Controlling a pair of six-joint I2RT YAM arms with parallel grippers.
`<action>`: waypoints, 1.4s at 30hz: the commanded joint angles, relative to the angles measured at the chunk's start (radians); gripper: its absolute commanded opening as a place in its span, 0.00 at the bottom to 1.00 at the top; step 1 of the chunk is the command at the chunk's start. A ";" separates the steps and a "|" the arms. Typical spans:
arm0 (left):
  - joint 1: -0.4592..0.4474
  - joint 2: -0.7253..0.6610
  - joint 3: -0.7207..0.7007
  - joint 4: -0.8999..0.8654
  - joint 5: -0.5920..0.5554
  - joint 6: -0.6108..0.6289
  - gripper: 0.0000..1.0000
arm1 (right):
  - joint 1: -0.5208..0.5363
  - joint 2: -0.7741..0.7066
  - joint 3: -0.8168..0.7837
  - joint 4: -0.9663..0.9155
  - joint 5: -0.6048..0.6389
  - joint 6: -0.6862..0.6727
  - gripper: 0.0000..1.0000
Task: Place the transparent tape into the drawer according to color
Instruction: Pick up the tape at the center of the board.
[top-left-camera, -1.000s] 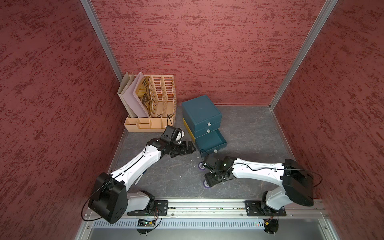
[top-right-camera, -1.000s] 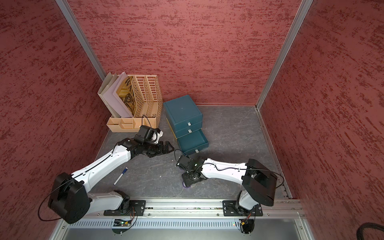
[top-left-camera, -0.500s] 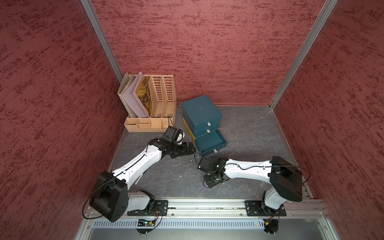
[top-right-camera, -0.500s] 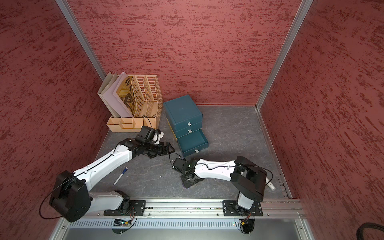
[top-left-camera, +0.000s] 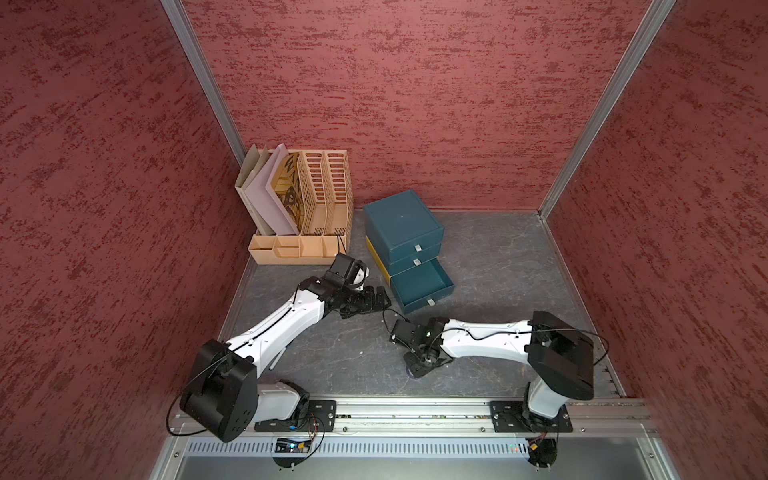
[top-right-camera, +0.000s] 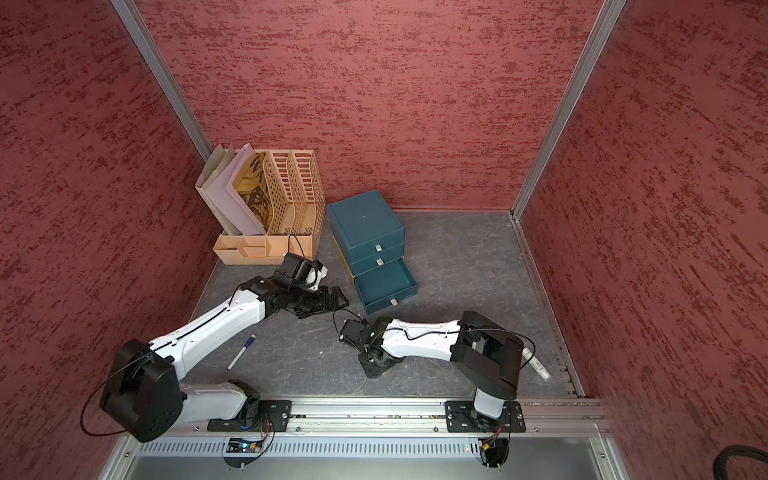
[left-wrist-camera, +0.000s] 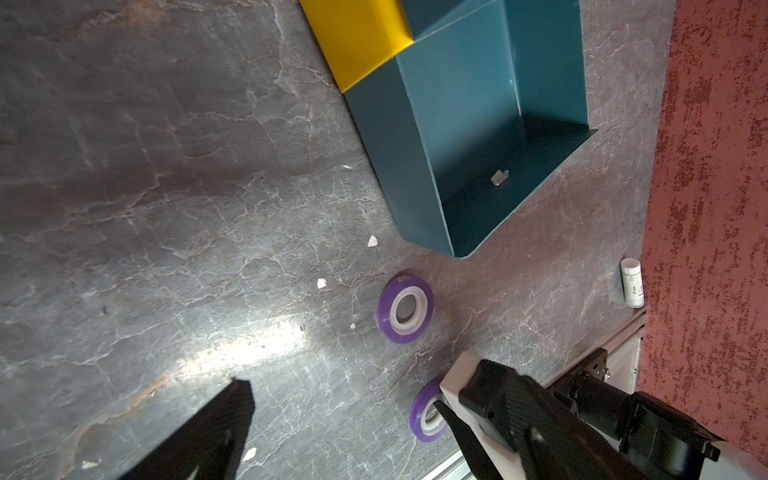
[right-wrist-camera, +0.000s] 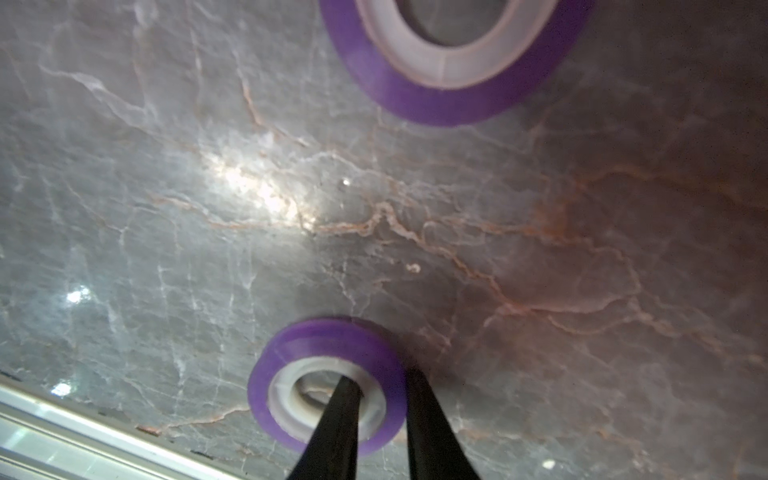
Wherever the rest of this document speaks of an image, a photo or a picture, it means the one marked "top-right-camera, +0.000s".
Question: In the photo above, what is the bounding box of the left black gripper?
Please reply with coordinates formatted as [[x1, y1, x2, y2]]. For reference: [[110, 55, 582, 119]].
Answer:
[[288, 284, 349, 317]]

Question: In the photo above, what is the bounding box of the teal three-drawer cabinet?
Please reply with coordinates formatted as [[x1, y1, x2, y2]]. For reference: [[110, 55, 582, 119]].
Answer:
[[327, 190, 418, 314]]

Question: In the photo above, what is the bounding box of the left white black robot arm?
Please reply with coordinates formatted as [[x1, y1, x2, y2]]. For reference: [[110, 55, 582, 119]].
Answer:
[[99, 253, 349, 443]]

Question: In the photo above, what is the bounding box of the blue capped white marker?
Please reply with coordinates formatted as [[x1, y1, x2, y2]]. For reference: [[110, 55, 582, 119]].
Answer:
[[226, 334, 256, 371]]

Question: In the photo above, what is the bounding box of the beige plastic file organizer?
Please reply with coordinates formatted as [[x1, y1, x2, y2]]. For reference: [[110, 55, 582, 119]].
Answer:
[[196, 144, 326, 266]]

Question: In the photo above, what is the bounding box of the yellow illustrated book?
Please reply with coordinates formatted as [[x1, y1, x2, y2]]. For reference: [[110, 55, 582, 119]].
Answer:
[[232, 152, 271, 231]]

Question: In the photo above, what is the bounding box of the lilac folder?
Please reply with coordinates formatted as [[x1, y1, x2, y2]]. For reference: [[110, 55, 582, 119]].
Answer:
[[209, 144, 266, 235]]

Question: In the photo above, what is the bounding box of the white marker pen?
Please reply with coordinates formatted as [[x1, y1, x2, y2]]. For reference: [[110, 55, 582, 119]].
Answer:
[[521, 347, 552, 382]]

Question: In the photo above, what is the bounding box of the beige cardboard folder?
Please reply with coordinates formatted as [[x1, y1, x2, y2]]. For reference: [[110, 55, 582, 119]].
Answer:
[[195, 144, 241, 235]]

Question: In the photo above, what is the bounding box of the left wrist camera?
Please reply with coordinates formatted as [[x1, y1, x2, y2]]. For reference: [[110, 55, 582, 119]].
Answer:
[[302, 261, 328, 291]]

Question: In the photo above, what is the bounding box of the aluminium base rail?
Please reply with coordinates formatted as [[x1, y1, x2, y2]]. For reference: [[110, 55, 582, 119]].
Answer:
[[119, 395, 613, 438]]

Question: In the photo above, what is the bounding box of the white perforated cable duct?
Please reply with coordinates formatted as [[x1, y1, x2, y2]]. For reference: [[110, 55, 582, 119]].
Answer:
[[138, 437, 482, 460]]

